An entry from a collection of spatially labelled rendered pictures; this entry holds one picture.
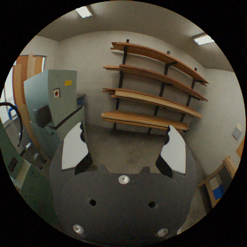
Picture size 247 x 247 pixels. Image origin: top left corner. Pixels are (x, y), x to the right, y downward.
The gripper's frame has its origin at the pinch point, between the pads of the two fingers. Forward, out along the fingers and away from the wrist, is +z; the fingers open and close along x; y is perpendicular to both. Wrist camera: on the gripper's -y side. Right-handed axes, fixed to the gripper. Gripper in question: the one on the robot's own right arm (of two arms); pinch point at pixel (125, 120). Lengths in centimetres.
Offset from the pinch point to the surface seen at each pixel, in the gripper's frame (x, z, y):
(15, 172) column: -78, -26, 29
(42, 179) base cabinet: -73, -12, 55
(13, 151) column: -79, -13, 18
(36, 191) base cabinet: -70, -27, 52
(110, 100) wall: -37, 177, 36
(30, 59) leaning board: -197, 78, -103
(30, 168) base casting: -70, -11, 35
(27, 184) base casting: -68, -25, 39
